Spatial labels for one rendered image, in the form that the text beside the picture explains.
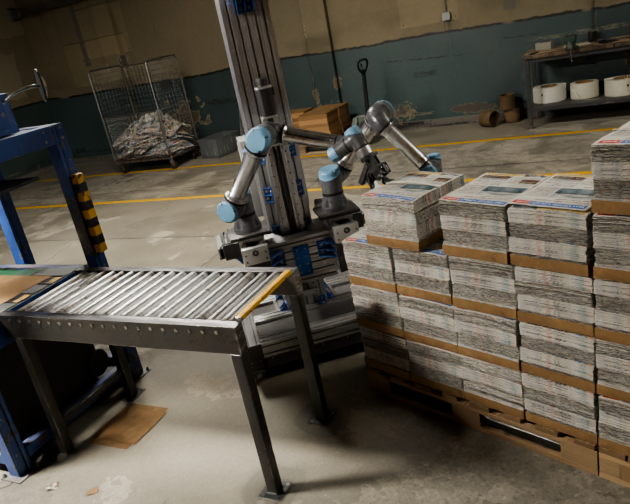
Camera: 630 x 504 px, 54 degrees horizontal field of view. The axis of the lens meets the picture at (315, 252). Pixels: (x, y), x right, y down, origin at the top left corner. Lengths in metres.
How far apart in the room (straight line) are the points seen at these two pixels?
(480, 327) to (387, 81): 7.30
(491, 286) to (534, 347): 0.28
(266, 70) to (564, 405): 2.16
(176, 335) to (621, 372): 1.63
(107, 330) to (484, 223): 1.60
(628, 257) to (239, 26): 2.18
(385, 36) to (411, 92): 0.88
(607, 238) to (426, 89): 7.44
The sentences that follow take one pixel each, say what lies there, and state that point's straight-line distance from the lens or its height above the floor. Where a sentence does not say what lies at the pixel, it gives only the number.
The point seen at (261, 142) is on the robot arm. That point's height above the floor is 1.31.
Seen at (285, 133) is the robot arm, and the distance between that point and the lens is 3.09.
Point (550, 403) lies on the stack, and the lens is 2.62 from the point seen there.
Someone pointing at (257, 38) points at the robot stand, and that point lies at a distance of 3.38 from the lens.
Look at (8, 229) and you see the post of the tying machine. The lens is 4.11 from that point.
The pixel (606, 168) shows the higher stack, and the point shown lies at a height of 1.21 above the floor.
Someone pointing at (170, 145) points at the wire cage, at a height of 0.36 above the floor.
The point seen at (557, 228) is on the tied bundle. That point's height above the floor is 1.00.
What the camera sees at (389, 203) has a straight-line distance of 2.60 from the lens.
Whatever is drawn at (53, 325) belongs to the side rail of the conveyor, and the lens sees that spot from 3.01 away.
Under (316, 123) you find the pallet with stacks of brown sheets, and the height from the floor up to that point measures 0.43.
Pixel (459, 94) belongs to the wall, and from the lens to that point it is 9.35.
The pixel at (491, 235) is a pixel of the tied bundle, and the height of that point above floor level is 0.94.
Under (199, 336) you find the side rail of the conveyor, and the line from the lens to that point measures 2.46.
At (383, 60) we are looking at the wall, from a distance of 9.57.
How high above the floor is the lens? 1.80
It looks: 20 degrees down
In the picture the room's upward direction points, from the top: 11 degrees counter-clockwise
